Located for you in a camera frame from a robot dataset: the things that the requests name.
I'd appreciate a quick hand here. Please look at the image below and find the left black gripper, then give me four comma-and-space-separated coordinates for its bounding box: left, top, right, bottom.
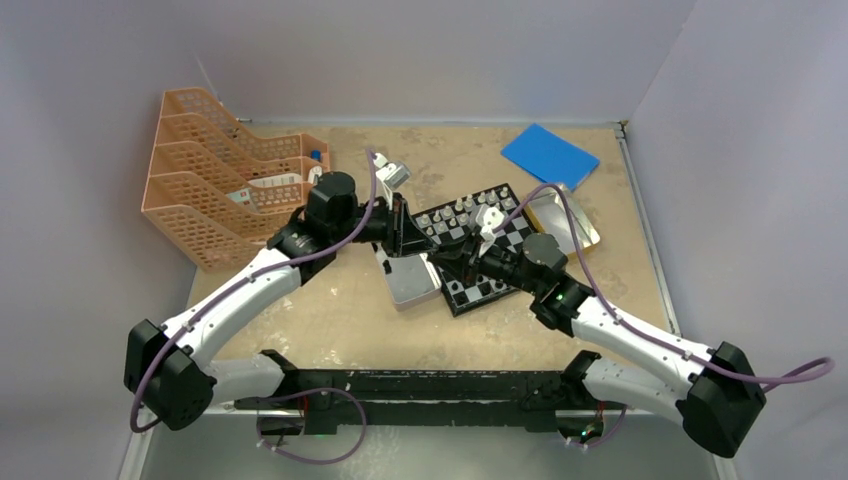
331, 192, 437, 258

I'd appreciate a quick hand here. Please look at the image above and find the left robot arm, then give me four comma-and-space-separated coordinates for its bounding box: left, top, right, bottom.
124, 172, 436, 433

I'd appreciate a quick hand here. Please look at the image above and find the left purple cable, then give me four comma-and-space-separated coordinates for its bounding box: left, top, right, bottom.
129, 147, 380, 435

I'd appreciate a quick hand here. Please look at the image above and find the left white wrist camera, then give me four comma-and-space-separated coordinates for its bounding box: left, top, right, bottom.
373, 152, 411, 200

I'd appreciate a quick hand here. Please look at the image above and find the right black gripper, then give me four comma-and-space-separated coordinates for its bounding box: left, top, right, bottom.
429, 228, 543, 295

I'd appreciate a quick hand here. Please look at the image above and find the blue notebook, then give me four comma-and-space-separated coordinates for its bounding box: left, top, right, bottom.
501, 124, 600, 191

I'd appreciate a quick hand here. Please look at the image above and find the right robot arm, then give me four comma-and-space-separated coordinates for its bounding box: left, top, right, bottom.
428, 233, 766, 458

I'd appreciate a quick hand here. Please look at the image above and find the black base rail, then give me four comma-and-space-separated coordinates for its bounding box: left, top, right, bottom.
235, 369, 621, 435

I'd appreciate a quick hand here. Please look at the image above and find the black white chess board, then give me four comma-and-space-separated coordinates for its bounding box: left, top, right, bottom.
414, 183, 538, 317

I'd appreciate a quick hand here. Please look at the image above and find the white label box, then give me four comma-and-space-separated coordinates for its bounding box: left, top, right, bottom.
248, 173, 303, 188

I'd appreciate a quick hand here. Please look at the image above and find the silver metal tin tray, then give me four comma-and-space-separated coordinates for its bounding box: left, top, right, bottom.
373, 245, 442, 311

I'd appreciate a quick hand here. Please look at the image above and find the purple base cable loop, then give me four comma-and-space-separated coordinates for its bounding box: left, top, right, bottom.
256, 387, 368, 466

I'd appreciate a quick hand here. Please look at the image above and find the orange plastic file rack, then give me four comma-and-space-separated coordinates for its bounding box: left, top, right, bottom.
141, 87, 332, 272

